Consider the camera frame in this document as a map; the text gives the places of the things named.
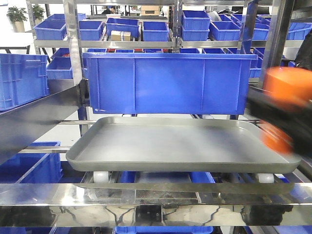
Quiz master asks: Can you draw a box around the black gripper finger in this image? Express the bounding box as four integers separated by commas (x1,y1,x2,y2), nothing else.
247,94,312,154

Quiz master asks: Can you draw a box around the grey metal tray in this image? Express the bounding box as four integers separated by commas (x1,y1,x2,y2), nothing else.
66,117,301,174

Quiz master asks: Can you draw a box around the large blue bin above tray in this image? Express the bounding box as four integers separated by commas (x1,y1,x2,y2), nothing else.
86,53,257,115

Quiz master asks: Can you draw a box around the blue ribbed crate far left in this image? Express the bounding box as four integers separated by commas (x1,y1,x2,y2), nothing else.
0,54,49,111

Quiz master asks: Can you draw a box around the steel front shelf rail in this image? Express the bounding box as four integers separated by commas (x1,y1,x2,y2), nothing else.
0,183,312,227

